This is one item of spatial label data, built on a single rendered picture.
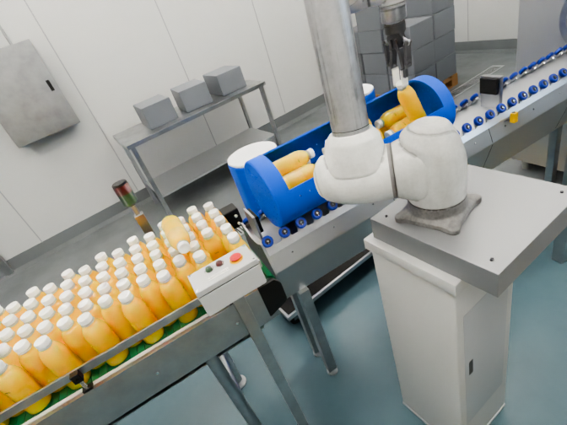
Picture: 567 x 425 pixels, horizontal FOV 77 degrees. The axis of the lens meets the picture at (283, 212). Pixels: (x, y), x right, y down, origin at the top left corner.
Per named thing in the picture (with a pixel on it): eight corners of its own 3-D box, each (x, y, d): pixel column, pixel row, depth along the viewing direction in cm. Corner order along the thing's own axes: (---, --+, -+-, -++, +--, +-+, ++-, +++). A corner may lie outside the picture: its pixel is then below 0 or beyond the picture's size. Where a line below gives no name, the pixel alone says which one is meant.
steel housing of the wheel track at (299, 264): (610, 106, 205) (623, 43, 187) (290, 311, 149) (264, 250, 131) (556, 100, 228) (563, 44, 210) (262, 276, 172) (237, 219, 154)
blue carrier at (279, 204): (460, 140, 155) (452, 73, 142) (289, 239, 133) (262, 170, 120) (411, 132, 180) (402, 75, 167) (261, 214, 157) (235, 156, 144)
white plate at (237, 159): (271, 159, 177) (272, 162, 178) (279, 137, 200) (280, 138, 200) (220, 170, 185) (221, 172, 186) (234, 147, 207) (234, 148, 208)
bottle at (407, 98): (429, 119, 150) (413, 84, 139) (413, 128, 152) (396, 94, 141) (423, 110, 155) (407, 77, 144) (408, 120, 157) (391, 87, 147)
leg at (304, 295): (340, 371, 188) (310, 288, 155) (331, 378, 187) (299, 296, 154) (333, 363, 193) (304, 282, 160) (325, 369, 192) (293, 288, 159)
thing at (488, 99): (502, 106, 176) (503, 75, 168) (496, 110, 175) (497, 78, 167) (483, 104, 184) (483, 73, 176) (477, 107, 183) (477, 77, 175)
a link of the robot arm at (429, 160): (474, 206, 92) (473, 126, 80) (400, 215, 98) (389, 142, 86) (461, 174, 105) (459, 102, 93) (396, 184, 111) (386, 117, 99)
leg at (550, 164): (555, 192, 250) (566, 106, 217) (549, 196, 249) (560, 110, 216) (546, 190, 255) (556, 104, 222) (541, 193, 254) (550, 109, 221)
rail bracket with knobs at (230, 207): (246, 228, 159) (239, 209, 153) (232, 236, 157) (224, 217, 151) (239, 219, 167) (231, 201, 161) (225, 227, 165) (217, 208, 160)
